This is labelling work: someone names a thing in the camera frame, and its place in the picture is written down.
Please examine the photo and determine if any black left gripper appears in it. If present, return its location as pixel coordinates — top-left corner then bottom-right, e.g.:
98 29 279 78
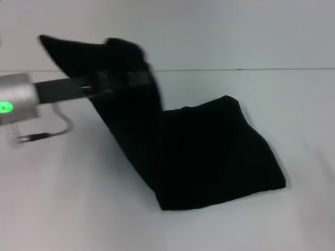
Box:
32 70 153 104

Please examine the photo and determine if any black shirt with white print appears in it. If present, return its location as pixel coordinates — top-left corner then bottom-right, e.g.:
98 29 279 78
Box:
39 34 287 212

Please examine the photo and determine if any left arm cable with plug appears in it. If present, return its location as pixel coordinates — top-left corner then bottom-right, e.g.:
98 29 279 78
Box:
10 102 74 150

